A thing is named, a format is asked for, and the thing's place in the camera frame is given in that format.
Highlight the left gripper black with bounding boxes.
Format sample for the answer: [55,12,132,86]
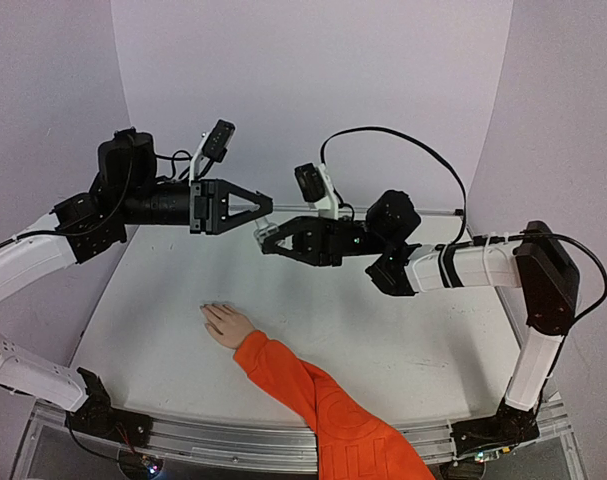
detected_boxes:
[120,177,278,234]

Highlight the clear nail polish bottle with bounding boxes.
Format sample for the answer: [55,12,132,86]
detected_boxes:
[253,216,279,247]

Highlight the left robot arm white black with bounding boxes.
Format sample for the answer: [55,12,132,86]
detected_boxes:
[0,120,273,437]

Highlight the orange sleeve forearm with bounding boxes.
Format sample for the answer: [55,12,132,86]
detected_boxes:
[234,331,433,479]

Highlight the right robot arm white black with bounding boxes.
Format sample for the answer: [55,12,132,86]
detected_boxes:
[254,190,580,411]

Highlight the mannequin hand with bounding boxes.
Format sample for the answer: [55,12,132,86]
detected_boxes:
[200,303,255,350]

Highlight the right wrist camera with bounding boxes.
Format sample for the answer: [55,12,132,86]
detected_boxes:
[294,163,355,220]

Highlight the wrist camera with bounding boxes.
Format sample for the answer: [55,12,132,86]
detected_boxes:
[294,163,355,220]
[187,119,236,184]

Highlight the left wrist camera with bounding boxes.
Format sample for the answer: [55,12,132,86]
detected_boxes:
[187,119,236,184]

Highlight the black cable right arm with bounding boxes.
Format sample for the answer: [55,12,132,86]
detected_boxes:
[318,125,470,241]

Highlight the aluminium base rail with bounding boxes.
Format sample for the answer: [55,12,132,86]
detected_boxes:
[10,400,587,479]

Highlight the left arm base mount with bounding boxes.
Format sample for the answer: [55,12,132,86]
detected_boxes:
[65,367,152,448]

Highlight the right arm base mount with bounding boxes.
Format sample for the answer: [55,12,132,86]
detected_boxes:
[450,399,539,460]

